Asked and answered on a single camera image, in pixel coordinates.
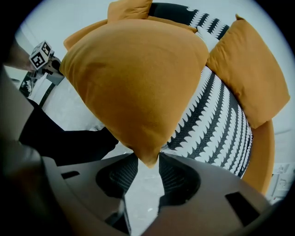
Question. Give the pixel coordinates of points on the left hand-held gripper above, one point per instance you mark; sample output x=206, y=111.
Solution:
x=40, y=57

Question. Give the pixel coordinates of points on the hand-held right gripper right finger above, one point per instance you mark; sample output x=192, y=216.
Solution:
x=207, y=207

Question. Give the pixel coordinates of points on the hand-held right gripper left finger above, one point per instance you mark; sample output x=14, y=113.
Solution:
x=87, y=191

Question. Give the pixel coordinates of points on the large orange cushion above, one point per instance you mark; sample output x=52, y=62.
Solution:
x=129, y=10
x=138, y=80

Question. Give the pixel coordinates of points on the small orange cushion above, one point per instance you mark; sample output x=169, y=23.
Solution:
x=170, y=23

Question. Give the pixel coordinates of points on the orange cushion with black zipper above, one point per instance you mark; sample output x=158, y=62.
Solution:
x=251, y=73

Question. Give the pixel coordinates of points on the person's left forearm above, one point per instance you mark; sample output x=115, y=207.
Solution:
x=19, y=57

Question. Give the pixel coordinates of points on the orange sofa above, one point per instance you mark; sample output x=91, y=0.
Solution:
x=262, y=156

